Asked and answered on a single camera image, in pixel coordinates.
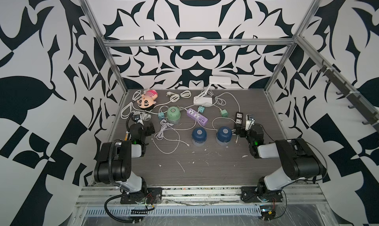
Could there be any white usb cable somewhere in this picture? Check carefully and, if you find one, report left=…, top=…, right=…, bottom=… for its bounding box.
left=204, top=116, right=239, bottom=135
left=150, top=119, right=190, bottom=155

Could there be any purple power strip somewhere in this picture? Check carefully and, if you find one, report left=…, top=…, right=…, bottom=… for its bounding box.
left=186, top=108, right=208, bottom=125

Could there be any green meat grinder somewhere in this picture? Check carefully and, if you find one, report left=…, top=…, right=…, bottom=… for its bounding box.
left=166, top=106, right=181, bottom=124

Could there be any black power strip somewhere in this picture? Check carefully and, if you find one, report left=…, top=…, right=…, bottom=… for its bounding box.
left=235, top=112, right=243, bottom=125

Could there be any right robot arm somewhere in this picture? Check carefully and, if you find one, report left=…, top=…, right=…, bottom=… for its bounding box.
left=235, top=124, right=327, bottom=203

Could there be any cartoon head toy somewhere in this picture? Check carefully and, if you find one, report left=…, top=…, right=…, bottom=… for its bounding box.
left=137, top=90, right=158, bottom=111

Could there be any teal charger plug left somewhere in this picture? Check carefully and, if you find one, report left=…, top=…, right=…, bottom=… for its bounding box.
left=158, top=112, right=165, bottom=120

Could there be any green charger plug right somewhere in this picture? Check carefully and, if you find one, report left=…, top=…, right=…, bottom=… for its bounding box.
left=220, top=109, right=229, bottom=118

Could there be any teal charger plug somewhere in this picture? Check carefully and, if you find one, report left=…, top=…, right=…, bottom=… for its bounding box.
left=198, top=106, right=205, bottom=113
left=158, top=112, right=165, bottom=120

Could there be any coiled white power cable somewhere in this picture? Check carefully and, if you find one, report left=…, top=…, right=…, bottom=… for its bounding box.
left=165, top=89, right=192, bottom=104

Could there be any wall hook rack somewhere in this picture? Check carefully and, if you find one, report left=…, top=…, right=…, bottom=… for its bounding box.
left=317, top=60, right=379, bottom=132

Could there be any white desk lamp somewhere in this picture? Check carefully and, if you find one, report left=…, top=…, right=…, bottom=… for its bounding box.
left=193, top=76, right=232, bottom=107

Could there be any teal charger plug middle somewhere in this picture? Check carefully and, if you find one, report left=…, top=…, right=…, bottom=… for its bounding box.
left=198, top=106, right=205, bottom=113

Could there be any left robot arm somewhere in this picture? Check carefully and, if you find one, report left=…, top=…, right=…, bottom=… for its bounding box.
left=94, top=123, right=162, bottom=204

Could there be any blue meat grinder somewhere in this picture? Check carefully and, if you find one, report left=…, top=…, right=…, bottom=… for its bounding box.
left=216, top=126, right=233, bottom=146
left=191, top=127, right=207, bottom=147

